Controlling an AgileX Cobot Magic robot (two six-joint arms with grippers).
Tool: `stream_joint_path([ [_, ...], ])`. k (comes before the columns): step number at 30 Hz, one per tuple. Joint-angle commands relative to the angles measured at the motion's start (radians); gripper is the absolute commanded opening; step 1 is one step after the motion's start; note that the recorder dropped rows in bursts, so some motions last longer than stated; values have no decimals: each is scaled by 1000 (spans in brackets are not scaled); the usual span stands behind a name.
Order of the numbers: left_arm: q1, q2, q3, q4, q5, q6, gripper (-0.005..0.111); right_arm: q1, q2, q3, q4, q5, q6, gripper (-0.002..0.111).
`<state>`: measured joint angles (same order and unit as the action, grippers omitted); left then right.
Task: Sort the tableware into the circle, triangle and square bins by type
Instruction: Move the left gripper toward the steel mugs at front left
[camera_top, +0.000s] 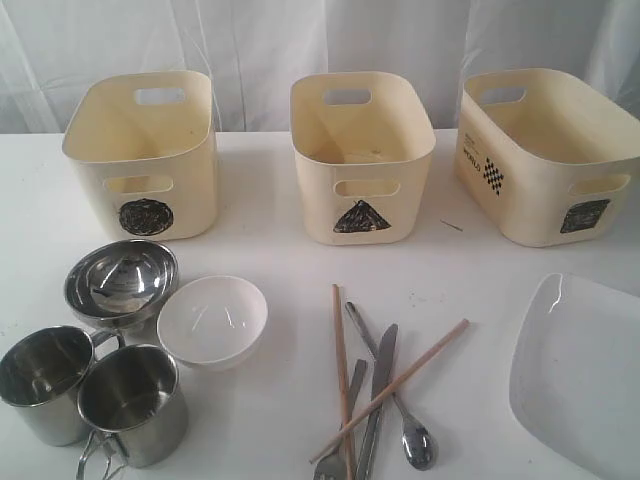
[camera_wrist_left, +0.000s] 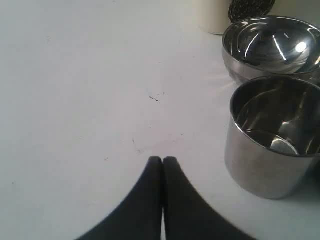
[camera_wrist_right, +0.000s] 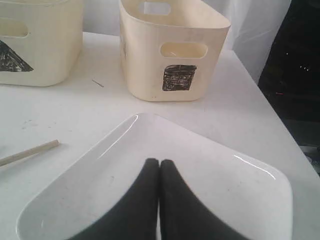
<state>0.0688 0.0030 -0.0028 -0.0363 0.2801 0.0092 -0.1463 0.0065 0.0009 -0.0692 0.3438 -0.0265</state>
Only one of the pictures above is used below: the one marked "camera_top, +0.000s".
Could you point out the steel spoon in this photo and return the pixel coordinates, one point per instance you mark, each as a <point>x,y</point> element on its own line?
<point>419,447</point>

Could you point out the steel fork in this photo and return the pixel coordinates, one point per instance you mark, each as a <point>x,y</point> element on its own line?
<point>332,466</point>

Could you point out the small thin nail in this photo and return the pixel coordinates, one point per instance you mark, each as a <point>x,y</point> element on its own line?
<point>451,225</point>

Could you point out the steel table knife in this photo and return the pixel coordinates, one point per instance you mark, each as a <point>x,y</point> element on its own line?
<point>380,380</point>

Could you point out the white ceramic bowl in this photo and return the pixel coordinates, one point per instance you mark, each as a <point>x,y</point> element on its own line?
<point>213,323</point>

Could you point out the white square plate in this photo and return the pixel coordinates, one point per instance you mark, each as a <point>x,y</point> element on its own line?
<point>574,379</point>

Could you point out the cream bin with triangle mark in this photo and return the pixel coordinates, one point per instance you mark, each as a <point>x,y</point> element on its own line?
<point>363,145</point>

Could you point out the diagonal wooden chopstick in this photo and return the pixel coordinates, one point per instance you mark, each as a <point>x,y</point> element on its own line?
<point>389,390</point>

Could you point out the cream bin with circle mark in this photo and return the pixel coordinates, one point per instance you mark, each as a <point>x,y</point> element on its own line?
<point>143,147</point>

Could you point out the steel mug with wire handle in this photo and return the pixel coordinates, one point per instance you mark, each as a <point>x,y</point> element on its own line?
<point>132,402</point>

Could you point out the white backdrop curtain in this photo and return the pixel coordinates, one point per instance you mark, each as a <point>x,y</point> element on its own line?
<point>253,51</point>

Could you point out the cream bin with square mark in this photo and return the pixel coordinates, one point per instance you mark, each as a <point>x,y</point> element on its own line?
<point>548,158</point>

